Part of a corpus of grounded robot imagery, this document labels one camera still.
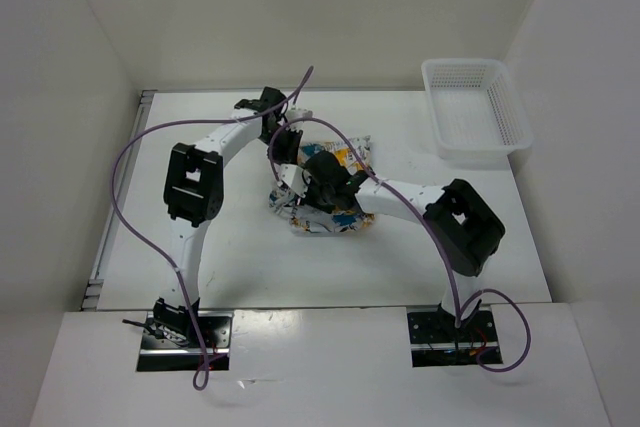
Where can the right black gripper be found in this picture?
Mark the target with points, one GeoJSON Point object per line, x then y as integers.
{"type": "Point", "coordinates": [309, 200]}

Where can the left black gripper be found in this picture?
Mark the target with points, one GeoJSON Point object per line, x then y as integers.
{"type": "Point", "coordinates": [290, 154]}

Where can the patterned white teal yellow shorts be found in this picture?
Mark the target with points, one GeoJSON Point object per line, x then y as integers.
{"type": "Point", "coordinates": [305, 219]}

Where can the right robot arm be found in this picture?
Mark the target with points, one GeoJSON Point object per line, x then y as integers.
{"type": "Point", "coordinates": [465, 230]}

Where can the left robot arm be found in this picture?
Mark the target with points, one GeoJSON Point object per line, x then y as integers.
{"type": "Point", "coordinates": [194, 194]}

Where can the white plastic basket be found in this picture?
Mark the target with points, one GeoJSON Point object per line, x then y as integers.
{"type": "Point", "coordinates": [476, 111]}

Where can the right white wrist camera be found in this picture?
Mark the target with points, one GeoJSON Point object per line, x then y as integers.
{"type": "Point", "coordinates": [292, 177]}

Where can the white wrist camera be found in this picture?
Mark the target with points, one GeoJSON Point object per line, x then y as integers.
{"type": "Point", "coordinates": [292, 177]}
{"type": "Point", "coordinates": [294, 117]}

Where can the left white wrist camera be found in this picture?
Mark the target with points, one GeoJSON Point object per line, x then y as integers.
{"type": "Point", "coordinates": [294, 117]}

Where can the aluminium table edge rail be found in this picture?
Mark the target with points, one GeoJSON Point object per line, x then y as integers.
{"type": "Point", "coordinates": [120, 186]}

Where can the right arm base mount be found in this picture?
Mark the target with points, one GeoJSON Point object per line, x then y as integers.
{"type": "Point", "coordinates": [435, 342]}

